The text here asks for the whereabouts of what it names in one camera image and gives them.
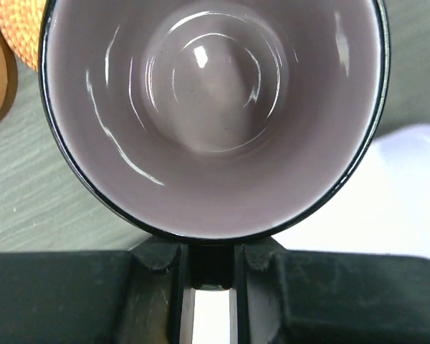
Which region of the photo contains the purple mug black handle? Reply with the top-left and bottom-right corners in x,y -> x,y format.
37,0 -> 391,291

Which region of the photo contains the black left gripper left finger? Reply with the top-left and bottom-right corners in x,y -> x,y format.
0,238 -> 187,343

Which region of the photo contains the lavender plastic tray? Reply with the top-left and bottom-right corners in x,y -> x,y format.
191,125 -> 430,343

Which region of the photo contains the woven rattan coaster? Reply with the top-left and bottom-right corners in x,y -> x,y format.
0,0 -> 47,71

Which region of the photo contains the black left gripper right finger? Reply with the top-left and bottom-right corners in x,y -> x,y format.
232,239 -> 430,343

